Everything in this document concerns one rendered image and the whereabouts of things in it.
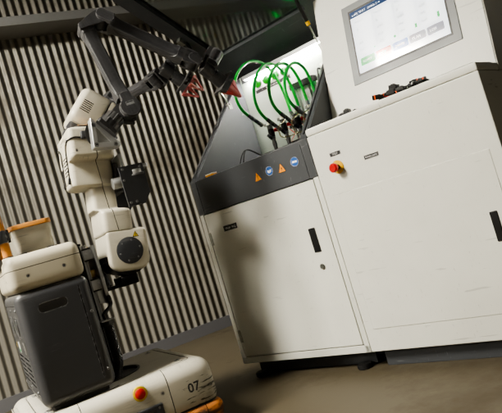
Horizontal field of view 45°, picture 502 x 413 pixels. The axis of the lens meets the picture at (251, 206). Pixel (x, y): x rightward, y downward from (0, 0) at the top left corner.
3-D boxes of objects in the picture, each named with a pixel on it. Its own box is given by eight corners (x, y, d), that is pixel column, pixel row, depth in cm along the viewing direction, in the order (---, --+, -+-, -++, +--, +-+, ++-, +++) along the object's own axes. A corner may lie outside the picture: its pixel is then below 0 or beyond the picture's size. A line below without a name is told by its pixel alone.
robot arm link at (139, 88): (115, 115, 300) (98, 99, 296) (121, 107, 304) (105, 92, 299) (164, 91, 269) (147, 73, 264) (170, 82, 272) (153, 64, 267)
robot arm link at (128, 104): (70, 28, 235) (70, 14, 225) (102, 18, 240) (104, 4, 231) (122, 128, 232) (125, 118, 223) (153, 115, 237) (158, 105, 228)
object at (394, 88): (370, 106, 224) (365, 92, 224) (383, 105, 232) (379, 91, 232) (426, 83, 209) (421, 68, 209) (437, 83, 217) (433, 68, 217)
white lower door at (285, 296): (244, 357, 279) (202, 215, 280) (248, 355, 280) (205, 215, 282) (362, 345, 236) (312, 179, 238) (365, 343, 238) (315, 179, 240)
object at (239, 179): (205, 214, 280) (195, 181, 280) (212, 212, 283) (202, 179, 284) (309, 179, 239) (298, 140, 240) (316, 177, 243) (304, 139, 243)
